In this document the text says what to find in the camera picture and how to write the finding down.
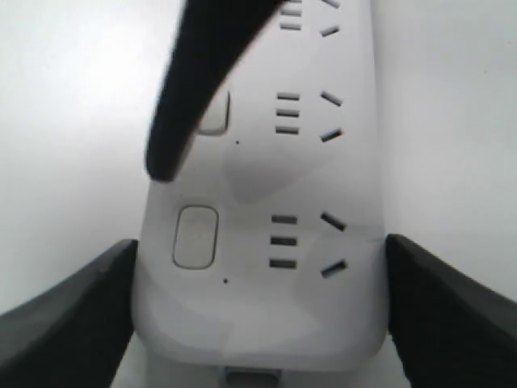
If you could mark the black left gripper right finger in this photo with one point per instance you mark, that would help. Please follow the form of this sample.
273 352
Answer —
448 329

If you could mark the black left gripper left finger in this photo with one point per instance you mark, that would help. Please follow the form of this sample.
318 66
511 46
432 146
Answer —
76 333

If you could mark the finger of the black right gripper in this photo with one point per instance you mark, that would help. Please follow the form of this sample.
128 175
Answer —
211 38

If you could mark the white five-outlet power strip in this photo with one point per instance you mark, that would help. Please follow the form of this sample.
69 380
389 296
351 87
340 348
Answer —
265 254

